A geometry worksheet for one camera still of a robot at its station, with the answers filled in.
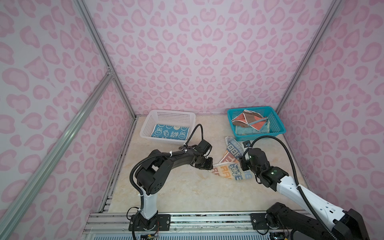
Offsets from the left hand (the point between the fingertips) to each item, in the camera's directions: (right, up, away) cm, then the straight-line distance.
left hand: (215, 168), depth 89 cm
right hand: (+14, +10, -7) cm, 19 cm away
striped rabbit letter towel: (+9, +1, 0) cm, 9 cm away
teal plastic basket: (+45, +25, +14) cm, 53 cm away
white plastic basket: (-45, +31, +19) cm, 58 cm away
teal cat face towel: (+27, +22, +21) cm, 40 cm away
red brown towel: (+28, +31, +21) cm, 47 cm away
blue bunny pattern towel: (-30, +21, +18) cm, 41 cm away
